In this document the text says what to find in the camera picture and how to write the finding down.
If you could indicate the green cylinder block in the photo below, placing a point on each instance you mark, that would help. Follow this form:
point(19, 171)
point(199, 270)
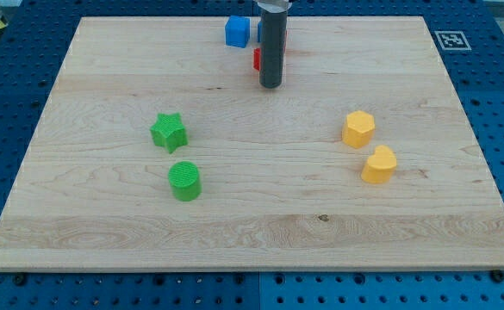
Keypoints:
point(184, 179)

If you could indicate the green star block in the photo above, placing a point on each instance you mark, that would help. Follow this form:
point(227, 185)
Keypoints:
point(168, 131)

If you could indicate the red block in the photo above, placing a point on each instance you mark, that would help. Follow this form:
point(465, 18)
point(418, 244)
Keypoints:
point(256, 58)

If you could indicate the yellow hexagon block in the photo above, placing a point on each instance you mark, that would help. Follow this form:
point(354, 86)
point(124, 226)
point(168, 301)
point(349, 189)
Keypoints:
point(358, 129)

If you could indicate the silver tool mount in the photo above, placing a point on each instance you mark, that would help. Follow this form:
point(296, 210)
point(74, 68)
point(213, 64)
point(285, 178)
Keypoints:
point(274, 5)

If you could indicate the white fiducial marker tag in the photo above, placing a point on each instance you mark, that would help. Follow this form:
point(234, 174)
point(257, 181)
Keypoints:
point(451, 40)

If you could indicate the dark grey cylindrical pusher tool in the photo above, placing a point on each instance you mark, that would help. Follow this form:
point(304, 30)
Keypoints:
point(273, 39)

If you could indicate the blue cube block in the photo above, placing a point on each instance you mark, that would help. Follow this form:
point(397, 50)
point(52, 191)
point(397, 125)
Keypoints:
point(237, 31)

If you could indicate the yellow heart block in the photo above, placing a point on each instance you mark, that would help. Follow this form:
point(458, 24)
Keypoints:
point(379, 166)

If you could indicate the light wooden board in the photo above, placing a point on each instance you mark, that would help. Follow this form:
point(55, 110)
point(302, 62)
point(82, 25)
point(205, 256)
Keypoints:
point(280, 189)

